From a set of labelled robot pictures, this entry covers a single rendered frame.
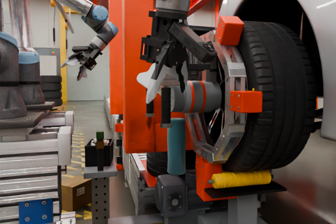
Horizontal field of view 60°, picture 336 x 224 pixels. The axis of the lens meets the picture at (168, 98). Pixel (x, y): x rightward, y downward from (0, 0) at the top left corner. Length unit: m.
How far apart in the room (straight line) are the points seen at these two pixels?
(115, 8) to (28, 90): 2.40
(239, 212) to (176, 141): 0.42
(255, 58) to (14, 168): 0.82
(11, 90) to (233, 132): 0.71
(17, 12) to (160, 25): 0.98
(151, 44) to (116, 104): 2.88
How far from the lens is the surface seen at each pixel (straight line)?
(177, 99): 1.19
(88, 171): 1.61
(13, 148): 0.88
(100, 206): 1.86
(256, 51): 1.08
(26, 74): 1.37
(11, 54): 0.90
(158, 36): 0.68
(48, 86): 9.45
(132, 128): 1.61
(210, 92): 1.23
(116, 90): 3.52
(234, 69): 1.05
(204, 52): 0.61
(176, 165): 1.39
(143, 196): 1.84
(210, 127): 1.50
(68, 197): 2.28
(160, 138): 1.65
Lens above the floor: 0.92
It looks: 3 degrees down
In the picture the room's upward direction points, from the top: straight up
